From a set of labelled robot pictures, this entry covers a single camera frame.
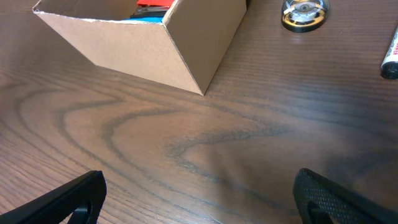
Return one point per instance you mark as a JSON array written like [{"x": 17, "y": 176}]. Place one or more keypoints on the brown cardboard box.
[{"x": 183, "y": 49}]

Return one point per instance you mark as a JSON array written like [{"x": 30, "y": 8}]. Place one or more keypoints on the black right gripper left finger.
[{"x": 81, "y": 200}]

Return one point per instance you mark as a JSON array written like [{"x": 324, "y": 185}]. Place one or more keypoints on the orange stapler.
[{"x": 156, "y": 3}]

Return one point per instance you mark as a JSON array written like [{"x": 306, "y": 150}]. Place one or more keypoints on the blue plastic staple remover block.
[{"x": 147, "y": 19}]

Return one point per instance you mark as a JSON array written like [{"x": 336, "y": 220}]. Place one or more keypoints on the black whiteboard marker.
[{"x": 389, "y": 64}]

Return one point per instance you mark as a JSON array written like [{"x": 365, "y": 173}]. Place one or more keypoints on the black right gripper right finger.
[{"x": 320, "y": 200}]

